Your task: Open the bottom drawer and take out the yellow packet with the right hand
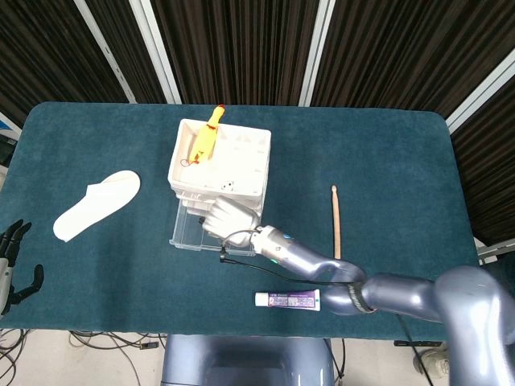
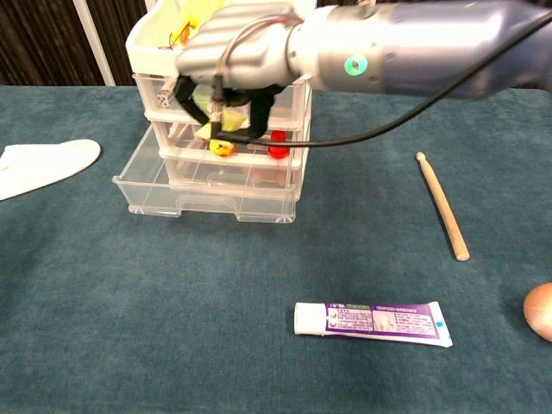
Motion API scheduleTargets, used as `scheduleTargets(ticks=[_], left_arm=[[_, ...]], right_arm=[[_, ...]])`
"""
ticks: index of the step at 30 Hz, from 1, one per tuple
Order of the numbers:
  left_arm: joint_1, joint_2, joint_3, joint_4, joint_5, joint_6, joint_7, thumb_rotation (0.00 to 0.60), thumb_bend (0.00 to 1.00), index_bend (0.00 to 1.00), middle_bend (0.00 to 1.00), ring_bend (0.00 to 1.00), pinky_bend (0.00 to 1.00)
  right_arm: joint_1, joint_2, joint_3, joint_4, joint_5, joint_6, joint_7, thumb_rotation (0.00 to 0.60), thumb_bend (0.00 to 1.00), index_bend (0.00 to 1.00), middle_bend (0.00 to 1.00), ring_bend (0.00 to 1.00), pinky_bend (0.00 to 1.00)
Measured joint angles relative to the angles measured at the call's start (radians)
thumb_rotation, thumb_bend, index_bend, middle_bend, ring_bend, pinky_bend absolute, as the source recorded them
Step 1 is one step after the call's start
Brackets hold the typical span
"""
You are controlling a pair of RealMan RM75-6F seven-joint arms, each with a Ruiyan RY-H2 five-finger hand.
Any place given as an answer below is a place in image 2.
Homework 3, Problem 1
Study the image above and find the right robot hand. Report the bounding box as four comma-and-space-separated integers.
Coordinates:
172, 2, 305, 141

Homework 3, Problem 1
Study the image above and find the pale yellow paper piece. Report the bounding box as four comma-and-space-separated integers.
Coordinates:
194, 110, 250, 140

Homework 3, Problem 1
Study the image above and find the clear drawer holding yellow toy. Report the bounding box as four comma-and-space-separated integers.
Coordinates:
111, 122, 303, 224

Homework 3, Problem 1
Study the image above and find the clear drawer holding die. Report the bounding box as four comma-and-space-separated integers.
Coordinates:
132, 72, 312, 122

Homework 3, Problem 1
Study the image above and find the white plastic drawer unit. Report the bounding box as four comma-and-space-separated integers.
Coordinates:
125, 0, 318, 202

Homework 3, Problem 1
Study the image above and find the yellow rubber chicken toy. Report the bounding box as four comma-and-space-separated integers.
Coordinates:
158, 0, 225, 49

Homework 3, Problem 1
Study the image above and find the small yellow duck toy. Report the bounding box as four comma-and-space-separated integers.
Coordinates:
209, 138, 236, 159

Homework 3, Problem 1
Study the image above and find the pink toy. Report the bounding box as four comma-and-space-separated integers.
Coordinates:
248, 166, 291, 187

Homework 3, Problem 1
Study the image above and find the white sock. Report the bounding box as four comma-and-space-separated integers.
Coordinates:
0, 138, 102, 203

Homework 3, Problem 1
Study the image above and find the wooden drumstick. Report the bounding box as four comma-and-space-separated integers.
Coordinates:
415, 151, 471, 262

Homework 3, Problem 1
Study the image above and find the teal table cloth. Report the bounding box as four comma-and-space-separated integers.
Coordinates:
0, 85, 552, 414

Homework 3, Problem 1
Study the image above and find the purple white toothpaste tube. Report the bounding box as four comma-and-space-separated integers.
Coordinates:
293, 300, 454, 348

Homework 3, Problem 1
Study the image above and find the brown wooden egg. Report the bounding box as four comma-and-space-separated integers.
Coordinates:
523, 282, 552, 344

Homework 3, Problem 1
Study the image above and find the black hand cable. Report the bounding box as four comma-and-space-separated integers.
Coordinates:
213, 8, 552, 150

